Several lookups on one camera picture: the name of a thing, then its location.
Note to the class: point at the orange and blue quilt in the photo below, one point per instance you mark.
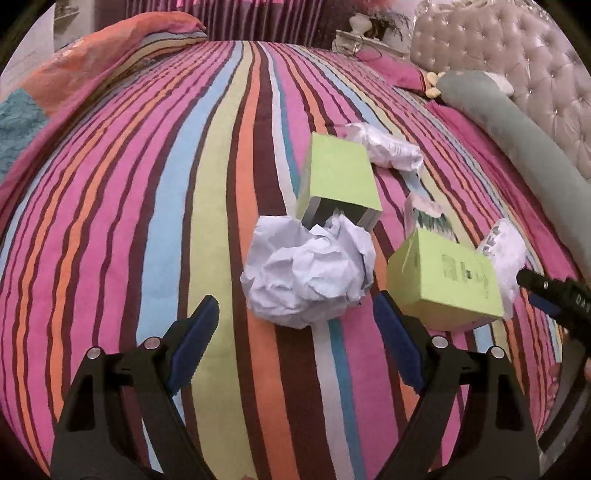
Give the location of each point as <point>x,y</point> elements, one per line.
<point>83,60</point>

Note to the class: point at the white box with green print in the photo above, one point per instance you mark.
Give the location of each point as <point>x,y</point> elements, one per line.
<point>427,217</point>

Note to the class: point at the purple pink curtain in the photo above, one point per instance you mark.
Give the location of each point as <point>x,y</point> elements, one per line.
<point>240,18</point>

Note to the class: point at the striped colourful bed sheet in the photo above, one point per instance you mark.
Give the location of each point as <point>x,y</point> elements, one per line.
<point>161,207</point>

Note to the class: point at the small yellow plush toy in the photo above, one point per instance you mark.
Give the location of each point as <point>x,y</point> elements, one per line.
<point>433,85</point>

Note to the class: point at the white paper ball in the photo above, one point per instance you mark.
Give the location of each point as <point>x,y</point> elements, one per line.
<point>508,254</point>
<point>388,147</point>
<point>304,272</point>

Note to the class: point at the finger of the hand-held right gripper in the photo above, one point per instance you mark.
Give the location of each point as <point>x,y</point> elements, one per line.
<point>547,307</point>
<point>545,286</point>

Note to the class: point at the dark potted plant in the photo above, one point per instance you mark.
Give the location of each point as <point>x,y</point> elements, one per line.
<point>390,23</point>

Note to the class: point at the green bone-shaped pillow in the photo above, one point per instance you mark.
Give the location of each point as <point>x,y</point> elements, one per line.
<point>521,124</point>

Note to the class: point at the pink pillow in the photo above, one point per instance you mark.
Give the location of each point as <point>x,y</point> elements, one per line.
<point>489,147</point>
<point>392,69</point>

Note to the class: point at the tufted cream headboard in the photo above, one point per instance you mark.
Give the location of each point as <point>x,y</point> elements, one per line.
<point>517,41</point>

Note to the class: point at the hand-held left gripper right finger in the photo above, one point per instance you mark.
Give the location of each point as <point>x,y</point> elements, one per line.
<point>399,344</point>

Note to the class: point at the light green cardboard box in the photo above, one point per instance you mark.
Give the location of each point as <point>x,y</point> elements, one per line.
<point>339,175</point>
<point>438,281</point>

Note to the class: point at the white bedside table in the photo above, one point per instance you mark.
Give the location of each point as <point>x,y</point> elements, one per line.
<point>364,42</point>

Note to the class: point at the white vase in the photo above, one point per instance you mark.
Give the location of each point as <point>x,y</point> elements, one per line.
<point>358,24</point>

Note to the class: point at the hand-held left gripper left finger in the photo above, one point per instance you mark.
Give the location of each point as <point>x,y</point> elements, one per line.
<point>196,344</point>

